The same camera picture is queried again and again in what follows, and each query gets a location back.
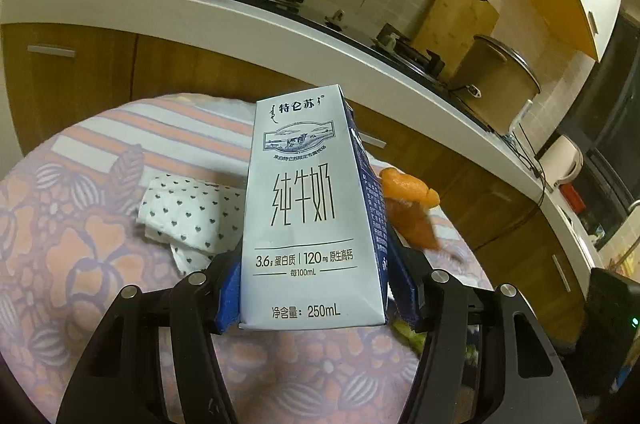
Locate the white and blue milk carton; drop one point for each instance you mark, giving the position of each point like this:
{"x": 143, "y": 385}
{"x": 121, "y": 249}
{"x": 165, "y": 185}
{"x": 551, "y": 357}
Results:
{"x": 300, "y": 204}

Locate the pink patterned blanket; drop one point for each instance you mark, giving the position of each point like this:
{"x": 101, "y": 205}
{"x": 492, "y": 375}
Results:
{"x": 125, "y": 329}

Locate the heart print tissue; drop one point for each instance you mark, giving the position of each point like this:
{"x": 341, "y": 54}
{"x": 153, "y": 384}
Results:
{"x": 185, "y": 209}

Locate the red box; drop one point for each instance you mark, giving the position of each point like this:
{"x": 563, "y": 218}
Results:
{"x": 572, "y": 199}

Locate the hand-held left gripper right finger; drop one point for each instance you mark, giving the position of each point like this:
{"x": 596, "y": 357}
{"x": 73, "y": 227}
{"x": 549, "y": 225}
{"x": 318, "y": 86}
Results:
{"x": 400, "y": 289}

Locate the green vegetable scrap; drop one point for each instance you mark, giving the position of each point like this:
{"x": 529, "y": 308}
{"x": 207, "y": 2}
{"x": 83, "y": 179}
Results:
{"x": 412, "y": 336}

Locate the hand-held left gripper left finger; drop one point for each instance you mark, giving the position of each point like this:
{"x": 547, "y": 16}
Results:
{"x": 227, "y": 299}

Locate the wooden cabinet door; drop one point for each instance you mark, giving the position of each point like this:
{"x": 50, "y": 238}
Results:
{"x": 480, "y": 214}
{"x": 75, "y": 73}
{"x": 540, "y": 294}
{"x": 225, "y": 68}

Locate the black gas stove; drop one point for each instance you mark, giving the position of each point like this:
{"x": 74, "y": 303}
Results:
{"x": 320, "y": 16}

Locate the wooden cutting board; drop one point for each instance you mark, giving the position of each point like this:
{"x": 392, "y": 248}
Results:
{"x": 450, "y": 13}

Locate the steel pot with lid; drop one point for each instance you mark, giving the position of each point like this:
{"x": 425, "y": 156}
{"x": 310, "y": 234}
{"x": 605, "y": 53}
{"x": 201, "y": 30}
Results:
{"x": 495, "y": 98}

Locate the brownish peel piece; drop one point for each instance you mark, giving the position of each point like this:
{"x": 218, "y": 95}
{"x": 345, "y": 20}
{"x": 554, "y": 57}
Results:
{"x": 417, "y": 229}

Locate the yellow wall cabinet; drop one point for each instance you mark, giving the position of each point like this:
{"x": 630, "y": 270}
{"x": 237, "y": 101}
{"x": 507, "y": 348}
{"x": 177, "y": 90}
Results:
{"x": 550, "y": 3}

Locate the dark window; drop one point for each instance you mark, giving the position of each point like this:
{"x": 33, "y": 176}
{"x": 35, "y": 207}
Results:
{"x": 610, "y": 103}

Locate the white electric kettle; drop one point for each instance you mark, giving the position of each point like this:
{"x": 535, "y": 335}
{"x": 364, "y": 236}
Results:
{"x": 557, "y": 163}

